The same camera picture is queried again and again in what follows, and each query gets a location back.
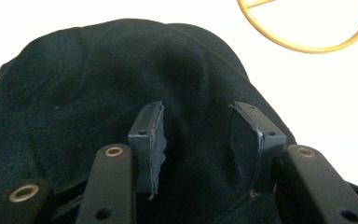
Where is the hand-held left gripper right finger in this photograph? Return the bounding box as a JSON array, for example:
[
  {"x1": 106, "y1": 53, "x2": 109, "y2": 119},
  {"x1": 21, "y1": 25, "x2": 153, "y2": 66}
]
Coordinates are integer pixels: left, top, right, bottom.
[{"x1": 228, "y1": 101, "x2": 287, "y2": 198}]

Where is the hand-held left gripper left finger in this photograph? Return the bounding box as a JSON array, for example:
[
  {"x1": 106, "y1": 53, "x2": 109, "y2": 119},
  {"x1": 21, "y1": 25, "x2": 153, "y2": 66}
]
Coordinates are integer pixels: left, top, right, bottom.
[{"x1": 127, "y1": 100, "x2": 168, "y2": 201}]

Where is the dark cloth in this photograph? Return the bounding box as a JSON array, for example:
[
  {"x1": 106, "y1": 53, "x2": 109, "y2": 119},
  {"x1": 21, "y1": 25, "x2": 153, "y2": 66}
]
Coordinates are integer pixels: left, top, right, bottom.
[{"x1": 0, "y1": 18, "x2": 297, "y2": 224}]

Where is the round wooden hoop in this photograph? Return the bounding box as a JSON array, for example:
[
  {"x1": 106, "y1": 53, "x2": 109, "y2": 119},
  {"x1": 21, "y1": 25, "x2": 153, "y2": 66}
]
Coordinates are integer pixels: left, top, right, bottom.
[{"x1": 236, "y1": 0, "x2": 358, "y2": 54}]

